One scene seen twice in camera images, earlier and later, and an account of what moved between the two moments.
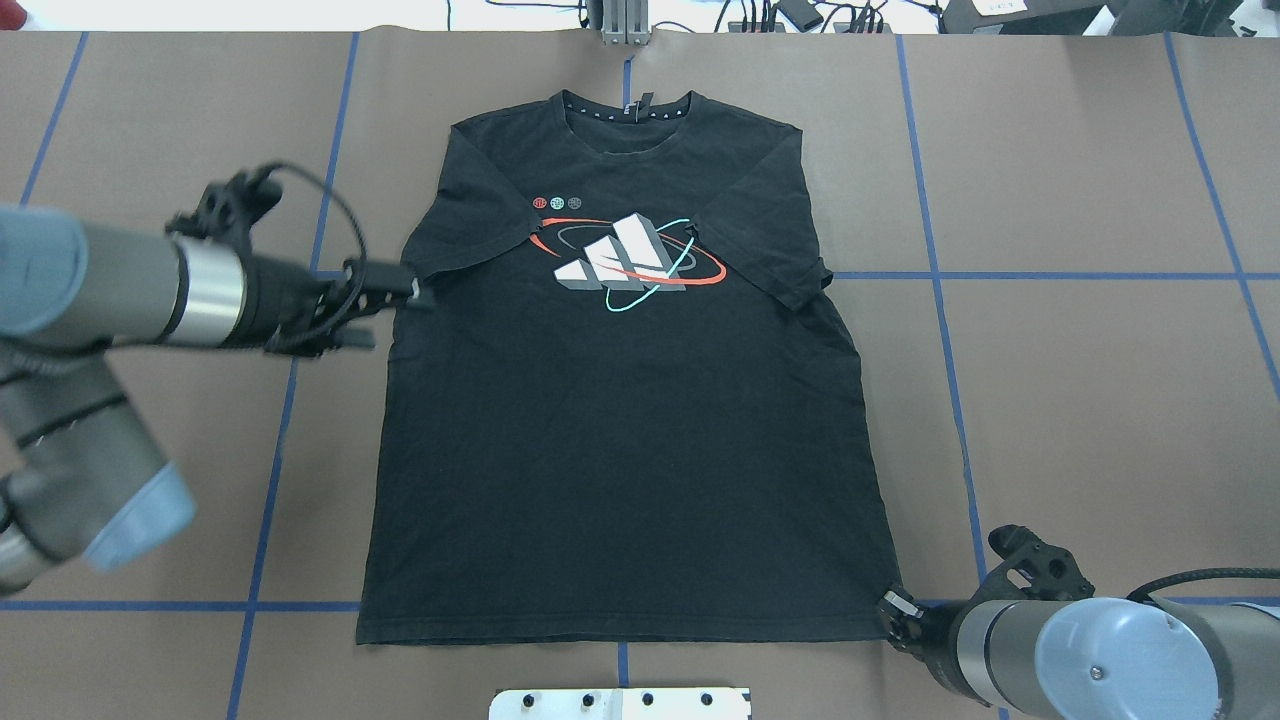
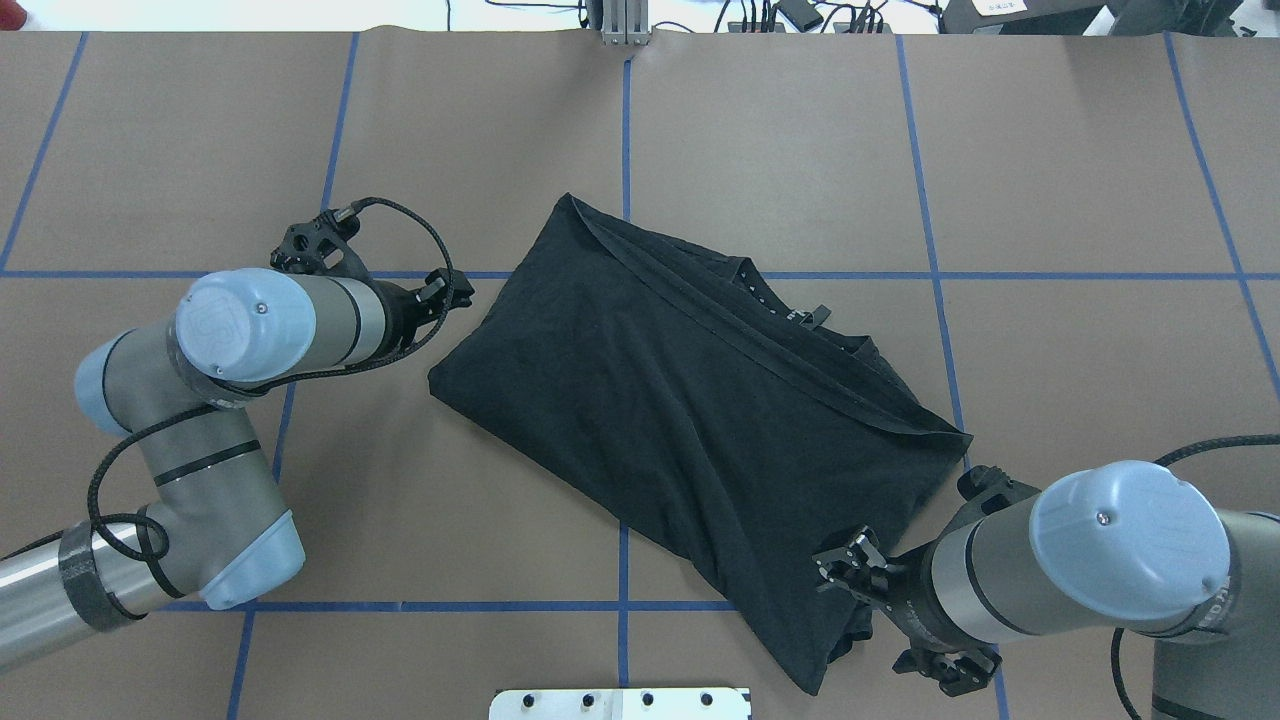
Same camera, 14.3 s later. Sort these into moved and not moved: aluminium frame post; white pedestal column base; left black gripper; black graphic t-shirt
Moved: black graphic t-shirt; left black gripper
Not moved: white pedestal column base; aluminium frame post
